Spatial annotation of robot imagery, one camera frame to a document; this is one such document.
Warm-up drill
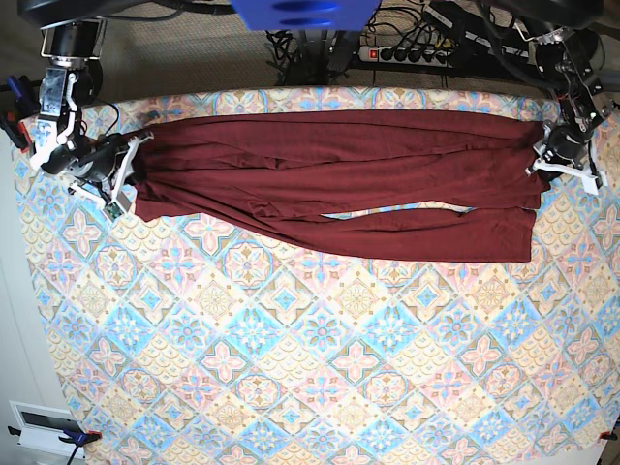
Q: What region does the white power strip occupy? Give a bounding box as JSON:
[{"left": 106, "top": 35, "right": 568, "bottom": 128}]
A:
[{"left": 357, "top": 46, "right": 450, "bottom": 67}]

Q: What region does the blue clamp upper left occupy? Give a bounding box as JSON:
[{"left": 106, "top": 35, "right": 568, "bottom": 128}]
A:
[{"left": 7, "top": 76, "right": 37, "bottom": 118}]

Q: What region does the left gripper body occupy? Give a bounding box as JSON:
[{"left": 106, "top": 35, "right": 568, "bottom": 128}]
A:
[{"left": 540, "top": 123, "right": 591, "bottom": 170}]

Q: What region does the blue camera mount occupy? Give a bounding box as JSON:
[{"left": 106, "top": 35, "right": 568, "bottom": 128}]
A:
[{"left": 231, "top": 0, "right": 381, "bottom": 31}]

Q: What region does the patterned tablecloth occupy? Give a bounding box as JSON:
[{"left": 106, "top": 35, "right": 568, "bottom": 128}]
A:
[{"left": 1, "top": 117, "right": 619, "bottom": 464}]

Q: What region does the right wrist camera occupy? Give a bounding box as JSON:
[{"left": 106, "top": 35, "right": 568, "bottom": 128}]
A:
[{"left": 103, "top": 193, "right": 132, "bottom": 222}]

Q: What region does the white wall outlet box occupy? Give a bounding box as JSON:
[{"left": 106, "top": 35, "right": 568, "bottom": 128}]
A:
[{"left": 8, "top": 400, "right": 80, "bottom": 436}]

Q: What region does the metal table frame leg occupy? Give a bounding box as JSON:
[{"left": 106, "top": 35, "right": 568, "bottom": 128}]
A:
[{"left": 597, "top": 70, "right": 620, "bottom": 94}]

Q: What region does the dark red t-shirt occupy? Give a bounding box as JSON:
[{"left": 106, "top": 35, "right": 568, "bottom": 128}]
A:
[{"left": 134, "top": 110, "right": 548, "bottom": 263}]

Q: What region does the blue orange clamp bottom left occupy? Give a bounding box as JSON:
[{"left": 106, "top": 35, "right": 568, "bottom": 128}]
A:
[{"left": 8, "top": 426, "right": 102, "bottom": 458}]

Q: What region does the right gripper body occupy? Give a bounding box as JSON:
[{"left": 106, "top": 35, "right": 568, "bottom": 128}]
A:
[{"left": 72, "top": 135, "right": 129, "bottom": 184}]

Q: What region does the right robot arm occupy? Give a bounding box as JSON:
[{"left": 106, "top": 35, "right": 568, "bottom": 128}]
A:
[{"left": 30, "top": 18, "right": 128, "bottom": 188}]

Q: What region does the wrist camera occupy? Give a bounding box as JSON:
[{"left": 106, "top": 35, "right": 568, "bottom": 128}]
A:
[
  {"left": 103, "top": 193, "right": 132, "bottom": 222},
  {"left": 582, "top": 170, "right": 608, "bottom": 196}
]

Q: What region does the orange clamp bottom right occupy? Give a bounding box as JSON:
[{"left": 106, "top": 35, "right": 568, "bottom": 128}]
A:
[{"left": 599, "top": 431, "right": 619, "bottom": 441}]

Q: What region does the red black clamp left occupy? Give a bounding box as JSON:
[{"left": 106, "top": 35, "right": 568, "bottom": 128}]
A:
[{"left": 0, "top": 110, "right": 32, "bottom": 153}]

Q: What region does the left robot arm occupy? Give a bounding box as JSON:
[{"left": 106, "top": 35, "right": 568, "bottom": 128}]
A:
[{"left": 516, "top": 18, "right": 613, "bottom": 175}]

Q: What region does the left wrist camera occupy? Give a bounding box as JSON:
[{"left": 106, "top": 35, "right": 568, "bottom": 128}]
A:
[{"left": 582, "top": 170, "right": 608, "bottom": 196}]

